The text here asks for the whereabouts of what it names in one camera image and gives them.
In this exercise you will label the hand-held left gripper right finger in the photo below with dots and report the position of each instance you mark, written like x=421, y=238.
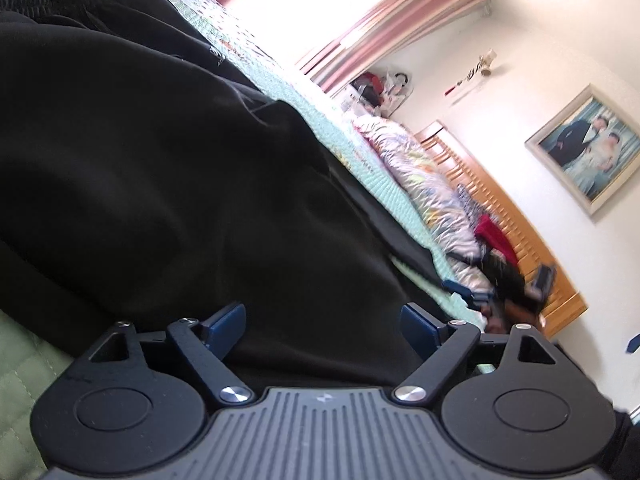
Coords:
x=417, y=325

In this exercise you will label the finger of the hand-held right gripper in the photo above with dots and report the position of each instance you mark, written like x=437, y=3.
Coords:
x=467, y=294

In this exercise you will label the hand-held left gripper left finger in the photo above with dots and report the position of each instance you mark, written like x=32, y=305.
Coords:
x=227, y=327

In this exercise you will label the black garment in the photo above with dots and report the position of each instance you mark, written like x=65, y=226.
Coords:
x=150, y=160

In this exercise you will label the black elastic-waist pants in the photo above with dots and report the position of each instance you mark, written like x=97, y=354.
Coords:
x=125, y=5

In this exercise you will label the red cloth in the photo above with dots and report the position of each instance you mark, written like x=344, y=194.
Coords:
x=497, y=240

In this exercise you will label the wooden headboard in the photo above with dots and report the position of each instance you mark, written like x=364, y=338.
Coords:
x=505, y=200

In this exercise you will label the dark patterned pillow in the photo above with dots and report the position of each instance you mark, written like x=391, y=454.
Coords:
x=467, y=205

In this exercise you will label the floral duvet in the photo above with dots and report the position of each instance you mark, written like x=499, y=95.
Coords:
x=415, y=175

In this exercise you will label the framed wedding photo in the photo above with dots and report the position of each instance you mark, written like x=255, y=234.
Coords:
x=590, y=150

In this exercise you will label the white plastic bag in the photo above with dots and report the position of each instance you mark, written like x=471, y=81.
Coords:
x=397, y=90

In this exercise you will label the green quilted bedspread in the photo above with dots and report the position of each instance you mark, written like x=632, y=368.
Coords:
x=287, y=87

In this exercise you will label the wall lamp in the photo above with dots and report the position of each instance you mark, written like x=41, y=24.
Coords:
x=487, y=62

